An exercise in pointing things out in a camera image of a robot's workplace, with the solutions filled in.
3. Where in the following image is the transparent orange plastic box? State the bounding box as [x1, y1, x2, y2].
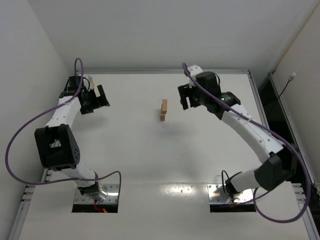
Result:
[89, 77, 100, 97]

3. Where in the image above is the wood block six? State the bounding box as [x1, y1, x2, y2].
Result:
[161, 99, 168, 112]

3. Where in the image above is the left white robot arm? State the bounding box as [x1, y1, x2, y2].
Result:
[34, 75, 110, 202]

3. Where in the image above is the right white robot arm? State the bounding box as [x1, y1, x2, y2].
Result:
[178, 66, 298, 197]

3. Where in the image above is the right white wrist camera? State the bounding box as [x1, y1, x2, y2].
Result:
[187, 65, 203, 88]

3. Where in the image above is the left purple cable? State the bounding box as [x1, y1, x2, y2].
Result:
[4, 57, 122, 196]

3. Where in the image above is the black wall cable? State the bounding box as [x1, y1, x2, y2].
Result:
[259, 72, 297, 118]

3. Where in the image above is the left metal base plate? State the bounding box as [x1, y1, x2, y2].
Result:
[73, 184, 119, 205]

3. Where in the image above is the metal base plate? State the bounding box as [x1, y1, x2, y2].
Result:
[73, 184, 119, 205]
[207, 183, 253, 205]

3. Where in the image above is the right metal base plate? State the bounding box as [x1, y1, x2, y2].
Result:
[207, 183, 253, 205]

